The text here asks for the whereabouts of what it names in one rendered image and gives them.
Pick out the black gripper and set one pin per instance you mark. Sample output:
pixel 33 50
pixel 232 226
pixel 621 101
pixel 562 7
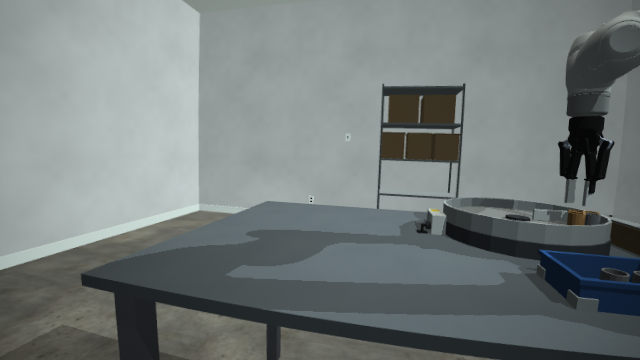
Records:
pixel 585 136

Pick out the blue open crate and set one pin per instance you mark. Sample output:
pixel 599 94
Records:
pixel 586 294

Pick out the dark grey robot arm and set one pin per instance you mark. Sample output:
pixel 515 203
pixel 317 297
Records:
pixel 607 54

